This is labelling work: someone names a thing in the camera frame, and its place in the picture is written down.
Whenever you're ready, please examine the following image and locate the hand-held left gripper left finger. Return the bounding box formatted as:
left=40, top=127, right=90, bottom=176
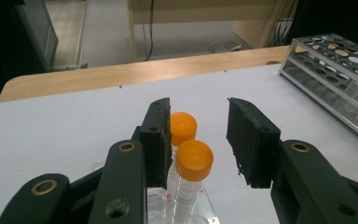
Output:
left=139, top=97, right=173, bottom=190

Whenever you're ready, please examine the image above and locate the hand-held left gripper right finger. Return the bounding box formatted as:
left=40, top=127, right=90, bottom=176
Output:
left=226, top=97, right=282, bottom=189

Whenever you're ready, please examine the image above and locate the orange-capped test tube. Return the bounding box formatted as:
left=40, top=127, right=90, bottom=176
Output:
left=167, top=111, right=199, bottom=216
left=171, top=139, right=215, bottom=224

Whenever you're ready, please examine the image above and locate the clear plastic tube rack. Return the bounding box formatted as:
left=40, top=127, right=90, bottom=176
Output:
left=91, top=160, right=220, bottom=224

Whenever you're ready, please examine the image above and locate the metal test tube rack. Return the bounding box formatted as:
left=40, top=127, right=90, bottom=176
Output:
left=278, top=33, right=358, bottom=148

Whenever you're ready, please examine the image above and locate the dark grey cabinet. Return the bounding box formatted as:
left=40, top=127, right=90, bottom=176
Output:
left=0, top=0, right=60, bottom=105

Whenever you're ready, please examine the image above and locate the white cable with adapter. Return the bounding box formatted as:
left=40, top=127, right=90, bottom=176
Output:
left=208, top=41, right=244, bottom=54

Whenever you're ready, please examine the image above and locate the hanging black cable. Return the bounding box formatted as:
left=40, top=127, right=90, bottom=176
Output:
left=144, top=0, right=156, bottom=63

